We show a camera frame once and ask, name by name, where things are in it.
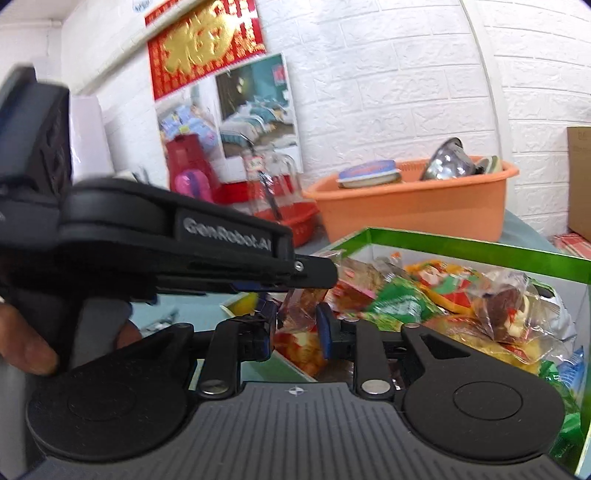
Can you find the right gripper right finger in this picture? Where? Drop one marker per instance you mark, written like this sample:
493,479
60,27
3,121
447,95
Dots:
360,342

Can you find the orange plastic basin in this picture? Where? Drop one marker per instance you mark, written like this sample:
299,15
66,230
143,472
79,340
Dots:
471,207

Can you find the red fu calendar poster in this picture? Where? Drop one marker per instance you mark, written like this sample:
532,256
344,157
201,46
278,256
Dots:
214,81

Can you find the teal printed tablecloth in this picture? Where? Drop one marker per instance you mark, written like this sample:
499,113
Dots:
205,312

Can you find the blue lidded container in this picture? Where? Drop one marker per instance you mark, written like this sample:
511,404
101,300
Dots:
370,174

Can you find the red plastic basket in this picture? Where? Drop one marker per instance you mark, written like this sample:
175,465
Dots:
301,218

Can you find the pink floral cloth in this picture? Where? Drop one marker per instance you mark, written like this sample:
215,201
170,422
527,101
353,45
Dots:
573,244

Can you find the pink thermos bottle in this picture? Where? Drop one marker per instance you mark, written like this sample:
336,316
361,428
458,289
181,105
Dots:
193,183

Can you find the small walnut date pack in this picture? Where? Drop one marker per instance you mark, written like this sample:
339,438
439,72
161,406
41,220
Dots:
498,303

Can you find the brown cardboard box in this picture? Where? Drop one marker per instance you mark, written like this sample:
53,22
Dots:
579,199

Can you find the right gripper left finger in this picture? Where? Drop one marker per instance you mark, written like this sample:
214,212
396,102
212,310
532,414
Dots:
234,341

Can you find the steel bowl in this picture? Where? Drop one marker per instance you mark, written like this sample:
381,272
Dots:
450,161

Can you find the small green candy pack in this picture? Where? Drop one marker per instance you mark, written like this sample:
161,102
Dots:
401,302

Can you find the clear glass pitcher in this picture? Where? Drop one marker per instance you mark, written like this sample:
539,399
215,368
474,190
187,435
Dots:
272,183

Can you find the person's left hand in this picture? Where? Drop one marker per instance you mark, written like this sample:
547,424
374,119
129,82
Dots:
22,347

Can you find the white snack bag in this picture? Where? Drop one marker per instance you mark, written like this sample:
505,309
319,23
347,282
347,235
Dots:
550,322

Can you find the dark red thermos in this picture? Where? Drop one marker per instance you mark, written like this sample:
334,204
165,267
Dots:
185,152

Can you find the white water purifier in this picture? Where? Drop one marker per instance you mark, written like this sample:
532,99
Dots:
90,154

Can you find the clear biscuit pack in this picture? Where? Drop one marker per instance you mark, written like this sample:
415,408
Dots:
297,312

